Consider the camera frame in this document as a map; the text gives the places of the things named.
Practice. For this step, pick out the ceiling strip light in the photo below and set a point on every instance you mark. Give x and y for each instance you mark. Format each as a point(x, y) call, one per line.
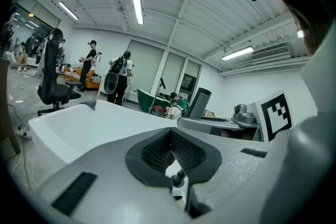
point(237, 53)
point(68, 11)
point(137, 5)

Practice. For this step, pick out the orange sofa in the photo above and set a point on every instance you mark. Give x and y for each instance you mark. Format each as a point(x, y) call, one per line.
point(92, 80)

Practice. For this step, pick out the red bag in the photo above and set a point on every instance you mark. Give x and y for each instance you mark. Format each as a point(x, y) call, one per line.
point(158, 109)

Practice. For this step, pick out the white bathtub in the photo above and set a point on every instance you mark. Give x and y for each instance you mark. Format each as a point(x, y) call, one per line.
point(78, 133)

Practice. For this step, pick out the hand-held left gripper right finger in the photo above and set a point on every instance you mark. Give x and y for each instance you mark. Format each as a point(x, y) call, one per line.
point(236, 178)

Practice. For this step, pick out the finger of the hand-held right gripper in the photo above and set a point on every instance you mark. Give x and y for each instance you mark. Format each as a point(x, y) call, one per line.
point(199, 105)
point(210, 123)

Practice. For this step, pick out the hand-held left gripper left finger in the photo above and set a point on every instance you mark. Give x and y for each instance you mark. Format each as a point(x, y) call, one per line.
point(110, 178)

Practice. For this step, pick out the white power strip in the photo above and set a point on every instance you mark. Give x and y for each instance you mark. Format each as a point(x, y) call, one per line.
point(23, 132)

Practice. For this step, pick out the dark green bathtub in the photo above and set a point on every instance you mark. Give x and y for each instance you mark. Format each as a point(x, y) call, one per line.
point(144, 99)

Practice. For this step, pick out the black stick vacuum cleaner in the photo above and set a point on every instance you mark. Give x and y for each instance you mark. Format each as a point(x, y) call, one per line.
point(158, 91)

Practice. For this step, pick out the black office chair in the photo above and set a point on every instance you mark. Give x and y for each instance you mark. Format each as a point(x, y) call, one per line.
point(50, 73)

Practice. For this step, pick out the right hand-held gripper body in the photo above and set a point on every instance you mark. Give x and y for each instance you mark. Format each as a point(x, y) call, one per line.
point(275, 118)

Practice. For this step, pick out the white air conditioner vent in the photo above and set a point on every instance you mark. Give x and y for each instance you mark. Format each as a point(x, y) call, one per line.
point(270, 52)

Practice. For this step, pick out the white roller blind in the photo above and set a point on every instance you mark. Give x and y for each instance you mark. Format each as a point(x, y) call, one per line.
point(174, 70)
point(145, 65)
point(192, 68)

